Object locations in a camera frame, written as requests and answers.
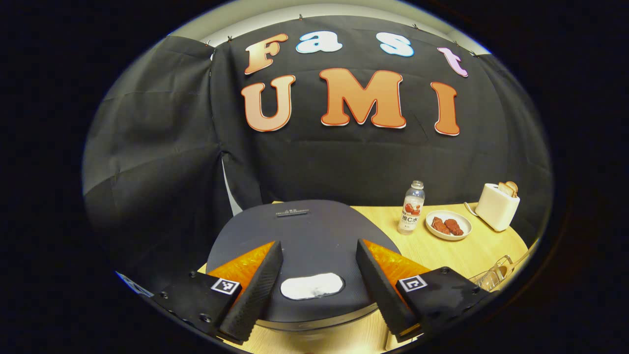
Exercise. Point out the toasted bread slice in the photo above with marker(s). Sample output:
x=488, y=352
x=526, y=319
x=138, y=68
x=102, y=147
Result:
x=513, y=187
x=504, y=190

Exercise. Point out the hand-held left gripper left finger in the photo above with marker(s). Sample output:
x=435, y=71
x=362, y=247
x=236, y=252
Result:
x=258, y=295

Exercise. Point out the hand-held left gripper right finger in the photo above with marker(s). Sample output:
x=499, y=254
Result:
x=381, y=295

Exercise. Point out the blue patterned object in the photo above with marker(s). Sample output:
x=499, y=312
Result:
x=135, y=286

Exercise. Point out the dark grey rice cooker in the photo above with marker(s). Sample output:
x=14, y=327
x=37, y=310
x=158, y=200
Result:
x=314, y=241

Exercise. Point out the clear drink bottle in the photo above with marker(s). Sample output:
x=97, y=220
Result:
x=412, y=211

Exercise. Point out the white toaster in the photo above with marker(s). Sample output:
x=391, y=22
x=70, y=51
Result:
x=494, y=209

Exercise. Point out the red meat piece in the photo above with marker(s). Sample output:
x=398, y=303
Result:
x=454, y=227
x=440, y=225

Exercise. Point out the white round plate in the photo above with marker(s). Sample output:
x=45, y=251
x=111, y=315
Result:
x=464, y=223

